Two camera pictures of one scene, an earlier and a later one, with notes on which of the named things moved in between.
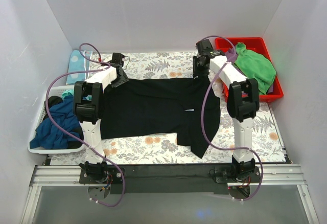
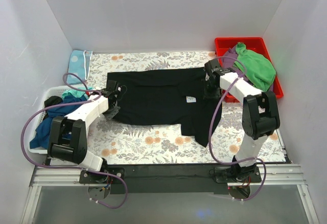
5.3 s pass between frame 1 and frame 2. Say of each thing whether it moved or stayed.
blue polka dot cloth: stayed
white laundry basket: stayed
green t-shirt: stayed
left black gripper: moved
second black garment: stayed
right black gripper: moved
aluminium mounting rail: stayed
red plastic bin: stayed
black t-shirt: moved
